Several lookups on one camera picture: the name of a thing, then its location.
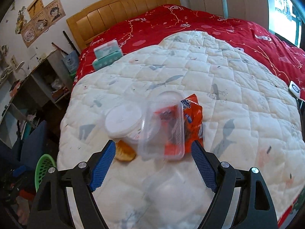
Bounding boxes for white cup lid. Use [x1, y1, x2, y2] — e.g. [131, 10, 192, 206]
[104, 102, 143, 145]

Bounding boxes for cartoon wall posters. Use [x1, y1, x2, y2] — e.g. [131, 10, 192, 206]
[15, 0, 66, 48]

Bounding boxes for orange peel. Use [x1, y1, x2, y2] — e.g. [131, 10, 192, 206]
[115, 140, 136, 162]

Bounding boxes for teal tissue pack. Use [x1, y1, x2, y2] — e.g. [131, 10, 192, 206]
[92, 51, 123, 71]

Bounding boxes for blue chair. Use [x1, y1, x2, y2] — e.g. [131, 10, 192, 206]
[12, 120, 47, 170]

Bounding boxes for wooden headboard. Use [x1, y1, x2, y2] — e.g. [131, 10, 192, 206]
[66, 0, 181, 50]

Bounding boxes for white quilted blanket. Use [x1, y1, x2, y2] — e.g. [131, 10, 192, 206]
[57, 31, 304, 228]

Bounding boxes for clear plastic tray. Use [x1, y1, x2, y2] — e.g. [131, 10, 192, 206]
[137, 90, 184, 161]

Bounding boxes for window with dark frame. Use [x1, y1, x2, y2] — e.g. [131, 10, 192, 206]
[269, 0, 302, 47]

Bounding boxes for red patterned bed cover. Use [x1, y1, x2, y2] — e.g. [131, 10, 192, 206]
[73, 4, 304, 99]

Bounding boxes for white desk lamp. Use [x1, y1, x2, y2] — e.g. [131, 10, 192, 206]
[10, 61, 25, 72]

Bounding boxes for white shelf desk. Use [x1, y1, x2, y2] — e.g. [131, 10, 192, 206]
[1, 50, 72, 149]

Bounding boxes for green plastic waste basket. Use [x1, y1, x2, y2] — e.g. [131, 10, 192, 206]
[35, 154, 56, 191]

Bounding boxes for orange snack wrapper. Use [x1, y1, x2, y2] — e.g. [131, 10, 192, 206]
[160, 94, 203, 159]

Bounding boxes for white charger box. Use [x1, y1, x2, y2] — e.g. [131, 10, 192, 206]
[288, 81, 301, 99]

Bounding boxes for blue paper bag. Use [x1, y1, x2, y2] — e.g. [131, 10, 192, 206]
[62, 51, 79, 73]

